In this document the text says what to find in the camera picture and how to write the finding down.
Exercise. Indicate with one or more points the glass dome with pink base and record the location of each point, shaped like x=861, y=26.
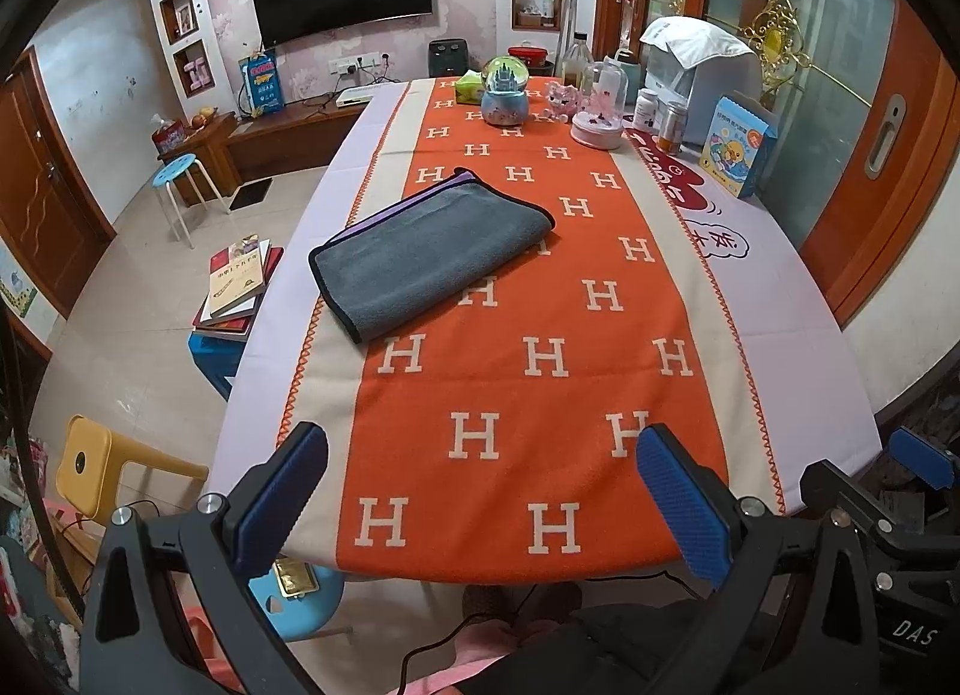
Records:
x=598, y=117

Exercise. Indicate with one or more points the dark teal jar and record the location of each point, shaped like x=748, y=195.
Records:
x=628, y=83

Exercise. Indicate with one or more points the yellow plastic stool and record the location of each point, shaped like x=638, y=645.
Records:
x=94, y=459

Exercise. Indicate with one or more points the orange printed blanket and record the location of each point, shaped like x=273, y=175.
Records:
x=525, y=365

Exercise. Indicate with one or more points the brown wooden door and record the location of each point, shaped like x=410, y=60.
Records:
x=45, y=200

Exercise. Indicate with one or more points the white water dispenser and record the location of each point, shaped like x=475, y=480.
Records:
x=712, y=98

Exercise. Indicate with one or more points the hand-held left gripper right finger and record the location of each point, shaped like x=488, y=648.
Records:
x=682, y=507

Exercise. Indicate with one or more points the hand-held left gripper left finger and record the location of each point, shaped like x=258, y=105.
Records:
x=289, y=489

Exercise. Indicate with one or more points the person's dark clothing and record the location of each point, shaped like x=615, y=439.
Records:
x=622, y=650

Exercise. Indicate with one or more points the white wall shelving unit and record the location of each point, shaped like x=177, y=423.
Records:
x=196, y=27

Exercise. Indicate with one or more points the white set-top box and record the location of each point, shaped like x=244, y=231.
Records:
x=358, y=95

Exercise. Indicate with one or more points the amber bottle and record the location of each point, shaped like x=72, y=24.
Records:
x=673, y=128

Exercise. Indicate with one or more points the stack of books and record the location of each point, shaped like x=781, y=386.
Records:
x=236, y=286

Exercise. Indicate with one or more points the pink toy figure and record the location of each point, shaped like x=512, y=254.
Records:
x=559, y=102

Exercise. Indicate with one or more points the red tissue packet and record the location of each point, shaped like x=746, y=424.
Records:
x=169, y=137

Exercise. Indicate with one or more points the green tissue box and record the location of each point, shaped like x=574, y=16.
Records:
x=469, y=89

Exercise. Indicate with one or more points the white pill bottle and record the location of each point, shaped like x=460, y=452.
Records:
x=646, y=113

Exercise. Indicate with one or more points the lilac tablecloth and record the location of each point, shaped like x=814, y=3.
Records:
x=795, y=320

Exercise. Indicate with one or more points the light blue plastic stool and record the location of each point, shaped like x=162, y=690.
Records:
x=307, y=612

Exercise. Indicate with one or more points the black heater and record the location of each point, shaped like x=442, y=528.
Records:
x=447, y=57

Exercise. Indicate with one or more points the blue duck-print box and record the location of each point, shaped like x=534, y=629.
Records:
x=735, y=151

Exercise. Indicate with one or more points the wooden glass sliding door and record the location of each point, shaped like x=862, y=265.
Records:
x=862, y=102

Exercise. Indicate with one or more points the round blue stool white legs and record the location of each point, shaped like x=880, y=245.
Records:
x=174, y=172

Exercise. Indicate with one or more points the gold packet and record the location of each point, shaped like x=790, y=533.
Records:
x=294, y=579

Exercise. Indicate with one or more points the blue snow globe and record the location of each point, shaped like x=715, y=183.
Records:
x=504, y=95

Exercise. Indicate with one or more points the red pot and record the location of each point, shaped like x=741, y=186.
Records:
x=529, y=56

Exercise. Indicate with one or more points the grey towel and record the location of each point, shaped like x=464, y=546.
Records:
x=435, y=252

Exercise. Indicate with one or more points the white cloth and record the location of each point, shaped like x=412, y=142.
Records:
x=697, y=38

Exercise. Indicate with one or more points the wooden television cabinet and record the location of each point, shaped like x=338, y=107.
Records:
x=277, y=136

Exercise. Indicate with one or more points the clear glass bottle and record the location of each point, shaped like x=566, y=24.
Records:
x=576, y=65

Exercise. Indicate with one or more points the black floor mat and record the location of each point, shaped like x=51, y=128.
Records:
x=250, y=194

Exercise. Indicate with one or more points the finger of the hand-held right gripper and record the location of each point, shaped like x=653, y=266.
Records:
x=840, y=492
x=921, y=456

